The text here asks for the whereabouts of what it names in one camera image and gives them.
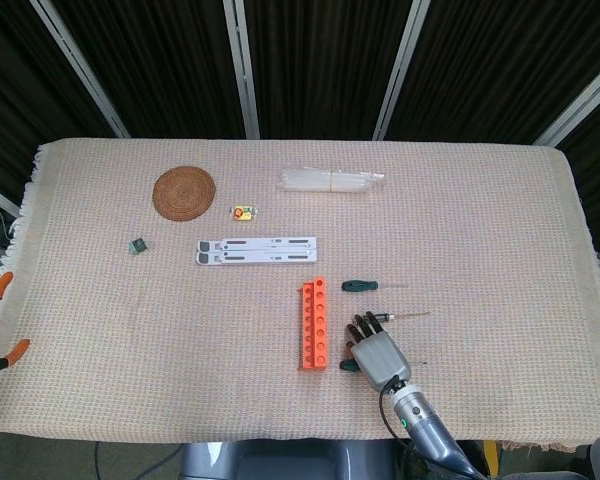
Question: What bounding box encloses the orange screwdriver rack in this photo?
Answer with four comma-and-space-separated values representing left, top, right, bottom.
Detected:
298, 276, 331, 373

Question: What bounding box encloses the round woven rattan coaster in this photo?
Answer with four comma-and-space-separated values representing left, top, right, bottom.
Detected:
152, 166, 217, 222

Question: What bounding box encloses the beige woven tablecloth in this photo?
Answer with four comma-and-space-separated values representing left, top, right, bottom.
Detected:
0, 138, 600, 454

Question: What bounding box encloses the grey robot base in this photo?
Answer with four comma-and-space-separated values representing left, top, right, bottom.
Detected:
179, 438, 399, 480

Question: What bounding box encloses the white folding laptop stand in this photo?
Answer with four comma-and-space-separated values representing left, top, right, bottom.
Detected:
195, 235, 319, 266

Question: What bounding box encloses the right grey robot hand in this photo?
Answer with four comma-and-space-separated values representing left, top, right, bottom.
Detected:
342, 311, 414, 394

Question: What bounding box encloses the small green black screwdriver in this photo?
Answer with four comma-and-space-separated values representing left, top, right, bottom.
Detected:
341, 279, 410, 295

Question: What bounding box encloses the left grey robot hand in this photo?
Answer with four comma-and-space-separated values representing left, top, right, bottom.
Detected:
0, 271, 31, 380

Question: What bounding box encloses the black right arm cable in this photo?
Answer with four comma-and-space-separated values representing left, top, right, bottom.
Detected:
378, 375, 421, 451

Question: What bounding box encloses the large green black screwdriver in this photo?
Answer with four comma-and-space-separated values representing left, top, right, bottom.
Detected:
338, 355, 430, 374

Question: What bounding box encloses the clear plastic tube bundle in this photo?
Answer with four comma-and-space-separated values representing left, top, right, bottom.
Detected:
275, 167, 386, 195

